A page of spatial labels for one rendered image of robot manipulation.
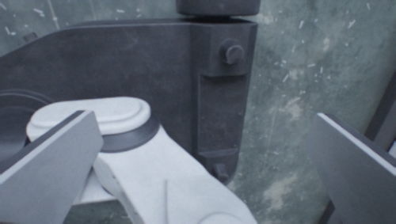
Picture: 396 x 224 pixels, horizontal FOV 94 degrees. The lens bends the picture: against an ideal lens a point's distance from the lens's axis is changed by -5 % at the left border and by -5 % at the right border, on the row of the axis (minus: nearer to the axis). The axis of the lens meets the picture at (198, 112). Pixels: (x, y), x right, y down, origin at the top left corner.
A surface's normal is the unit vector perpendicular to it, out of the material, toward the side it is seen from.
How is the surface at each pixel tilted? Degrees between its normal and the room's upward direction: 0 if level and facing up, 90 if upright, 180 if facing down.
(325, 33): 0
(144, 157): 90
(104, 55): 0
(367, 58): 0
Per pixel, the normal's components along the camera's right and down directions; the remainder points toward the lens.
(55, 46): 0.18, 0.51
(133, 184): 0.00, -0.86
